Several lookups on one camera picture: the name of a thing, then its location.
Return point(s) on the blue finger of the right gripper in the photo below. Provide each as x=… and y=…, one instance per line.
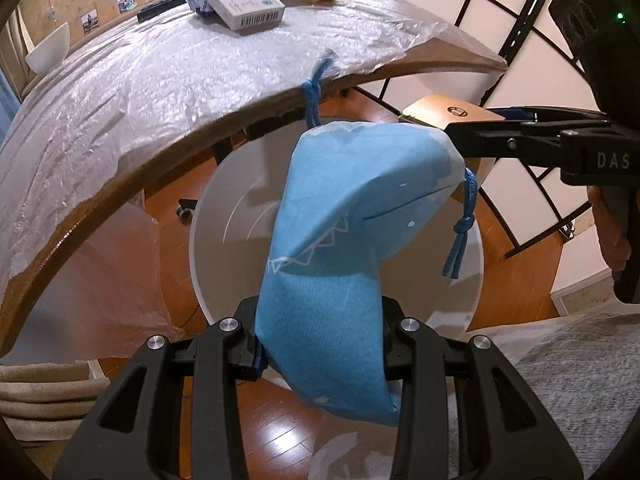
x=534, y=143
x=537, y=113

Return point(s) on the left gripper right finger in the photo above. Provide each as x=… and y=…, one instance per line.
x=450, y=389

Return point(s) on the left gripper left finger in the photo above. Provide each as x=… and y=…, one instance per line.
x=133, y=430

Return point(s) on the gold L'Oreal box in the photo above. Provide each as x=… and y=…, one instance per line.
x=440, y=111

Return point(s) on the blue white drawstring bag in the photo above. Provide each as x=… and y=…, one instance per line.
x=355, y=194

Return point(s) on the white pink medicine box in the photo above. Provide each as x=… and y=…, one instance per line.
x=244, y=14

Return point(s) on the blue white tissue packet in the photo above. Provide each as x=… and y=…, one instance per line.
x=201, y=7

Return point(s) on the white trash bin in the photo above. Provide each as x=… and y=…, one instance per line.
x=231, y=233

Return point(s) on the person right hand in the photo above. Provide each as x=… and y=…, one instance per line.
x=615, y=248

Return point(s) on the grey carpet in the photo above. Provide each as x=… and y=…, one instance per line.
x=556, y=399

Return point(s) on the shoji screen divider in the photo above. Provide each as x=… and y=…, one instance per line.
x=529, y=202

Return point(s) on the black phone case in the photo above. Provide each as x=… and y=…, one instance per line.
x=156, y=8

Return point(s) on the white ceramic bowl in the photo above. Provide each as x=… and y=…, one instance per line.
x=50, y=52

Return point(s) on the photo card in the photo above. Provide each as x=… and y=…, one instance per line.
x=125, y=6
x=89, y=21

